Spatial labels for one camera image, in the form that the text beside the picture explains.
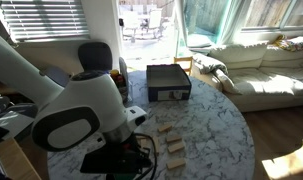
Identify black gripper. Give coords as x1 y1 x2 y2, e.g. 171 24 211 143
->
80 133 153 175

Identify yellow-lid jar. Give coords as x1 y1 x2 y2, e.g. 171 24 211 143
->
109 68 121 80

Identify light wooden block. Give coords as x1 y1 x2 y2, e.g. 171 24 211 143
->
167 141 186 154
139 138 149 149
157 122 174 134
165 158 187 171
165 133 183 144
152 135 161 155

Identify bottles cluster on table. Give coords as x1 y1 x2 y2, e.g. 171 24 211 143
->
108 68 135 104

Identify red-cap bottle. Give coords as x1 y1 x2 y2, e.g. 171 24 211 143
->
115 75 126 88

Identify dark blue cardboard box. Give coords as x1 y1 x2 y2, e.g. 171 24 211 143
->
145 63 193 103

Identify wooden side cabinet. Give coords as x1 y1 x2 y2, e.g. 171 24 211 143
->
0 137 43 180

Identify small wooden chair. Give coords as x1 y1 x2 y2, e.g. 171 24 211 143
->
173 55 195 77

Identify white folded blanket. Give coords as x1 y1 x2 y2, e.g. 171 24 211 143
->
191 52 229 76

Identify white sofa cushion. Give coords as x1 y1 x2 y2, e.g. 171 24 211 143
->
211 67 243 96

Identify white patio chair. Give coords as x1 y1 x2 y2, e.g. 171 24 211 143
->
121 9 142 43
145 8 165 39

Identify white sheer curtain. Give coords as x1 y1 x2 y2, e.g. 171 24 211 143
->
173 0 192 58

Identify white window blinds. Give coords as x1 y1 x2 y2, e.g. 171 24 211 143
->
0 0 91 43

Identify white sofa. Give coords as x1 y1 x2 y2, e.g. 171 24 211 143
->
190 34 303 113

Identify colourful sofa pillow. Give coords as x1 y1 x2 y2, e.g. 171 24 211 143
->
273 35 303 53

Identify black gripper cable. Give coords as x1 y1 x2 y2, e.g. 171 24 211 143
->
133 132 159 180

